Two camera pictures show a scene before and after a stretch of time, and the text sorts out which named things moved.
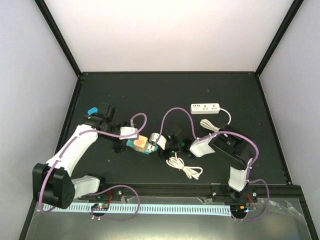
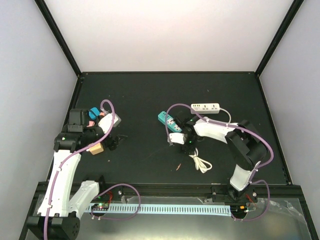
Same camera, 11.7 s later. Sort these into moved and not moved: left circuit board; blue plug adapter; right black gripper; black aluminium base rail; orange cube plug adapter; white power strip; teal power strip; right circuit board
Moved: teal power strip; right black gripper; orange cube plug adapter
Not moved: right circuit board; blue plug adapter; white power strip; black aluminium base rail; left circuit board
